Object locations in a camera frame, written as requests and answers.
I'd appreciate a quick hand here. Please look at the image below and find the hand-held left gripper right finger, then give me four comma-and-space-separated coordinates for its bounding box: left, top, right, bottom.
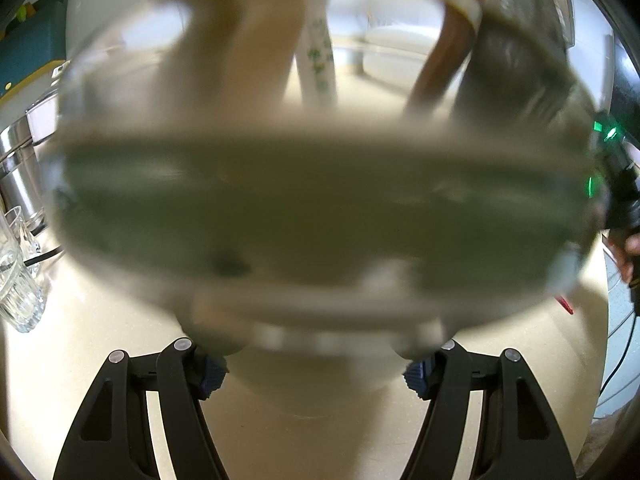
400, 337, 581, 480

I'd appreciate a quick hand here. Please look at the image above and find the thin black cable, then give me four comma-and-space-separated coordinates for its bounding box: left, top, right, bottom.
599, 310, 640, 393

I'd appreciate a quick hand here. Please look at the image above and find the black appliance cable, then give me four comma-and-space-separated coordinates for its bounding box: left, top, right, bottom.
24, 246, 67, 267

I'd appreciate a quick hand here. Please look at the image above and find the clear drinking glass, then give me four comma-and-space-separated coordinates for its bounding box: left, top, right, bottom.
0, 207, 48, 333
17, 207, 44, 281

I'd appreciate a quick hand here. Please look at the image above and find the stainless steel canister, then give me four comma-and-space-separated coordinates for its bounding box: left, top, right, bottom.
0, 117, 56, 226

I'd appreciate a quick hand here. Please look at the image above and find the white spoon with green print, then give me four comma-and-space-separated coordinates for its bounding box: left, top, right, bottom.
295, 0, 338, 108

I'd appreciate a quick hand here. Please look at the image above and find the clear glass bowl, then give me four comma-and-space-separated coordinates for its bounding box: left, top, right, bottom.
47, 0, 608, 411

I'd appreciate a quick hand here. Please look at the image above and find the brown wooden utensil handle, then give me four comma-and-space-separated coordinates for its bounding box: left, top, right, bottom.
405, 0, 496, 116

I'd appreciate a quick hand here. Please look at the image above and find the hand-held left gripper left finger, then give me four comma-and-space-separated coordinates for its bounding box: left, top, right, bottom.
52, 337, 231, 480

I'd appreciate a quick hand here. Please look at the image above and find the dark grey spoon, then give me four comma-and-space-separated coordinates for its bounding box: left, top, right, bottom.
450, 5, 576, 131

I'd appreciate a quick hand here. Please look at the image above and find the white rice cooker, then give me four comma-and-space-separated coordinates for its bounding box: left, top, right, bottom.
360, 25, 453, 83

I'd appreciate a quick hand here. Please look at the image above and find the beige utensil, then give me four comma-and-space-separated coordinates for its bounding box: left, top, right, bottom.
155, 0, 306, 111

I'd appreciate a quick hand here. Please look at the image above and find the white electric pot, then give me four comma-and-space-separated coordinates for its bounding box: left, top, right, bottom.
22, 62, 68, 151

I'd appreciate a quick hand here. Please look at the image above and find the person's right hand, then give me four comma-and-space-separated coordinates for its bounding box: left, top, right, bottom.
609, 227, 640, 286

